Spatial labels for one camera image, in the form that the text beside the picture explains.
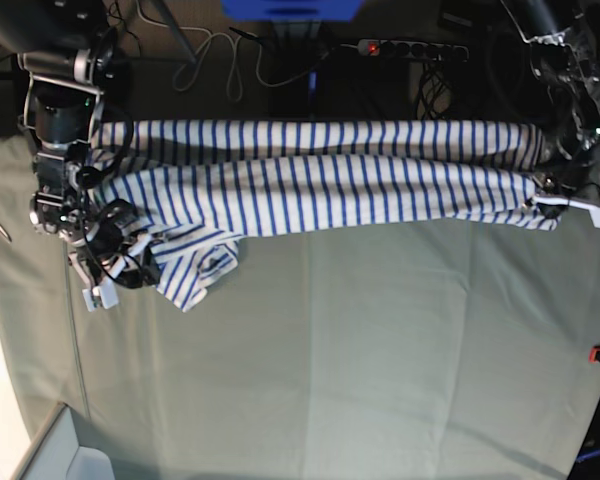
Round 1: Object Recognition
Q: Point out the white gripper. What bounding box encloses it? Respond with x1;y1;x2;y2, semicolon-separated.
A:
524;169;600;230
68;231;161;312

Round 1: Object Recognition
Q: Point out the blue white striped t-shirt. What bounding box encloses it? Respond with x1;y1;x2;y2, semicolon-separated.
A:
91;120;557;311

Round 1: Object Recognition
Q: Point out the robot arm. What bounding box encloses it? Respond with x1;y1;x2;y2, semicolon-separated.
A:
502;1;600;230
0;1;159;311

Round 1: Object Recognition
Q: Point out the green table cloth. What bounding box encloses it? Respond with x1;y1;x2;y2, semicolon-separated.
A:
0;137;600;479

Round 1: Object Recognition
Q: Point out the white bin at lower left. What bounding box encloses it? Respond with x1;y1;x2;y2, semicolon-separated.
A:
0;402;115;480

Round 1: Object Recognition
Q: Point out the black power strip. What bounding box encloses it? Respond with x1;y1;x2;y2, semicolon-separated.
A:
356;39;470;63

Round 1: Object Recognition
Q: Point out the blue box on stand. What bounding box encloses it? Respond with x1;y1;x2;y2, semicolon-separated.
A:
221;0;363;22

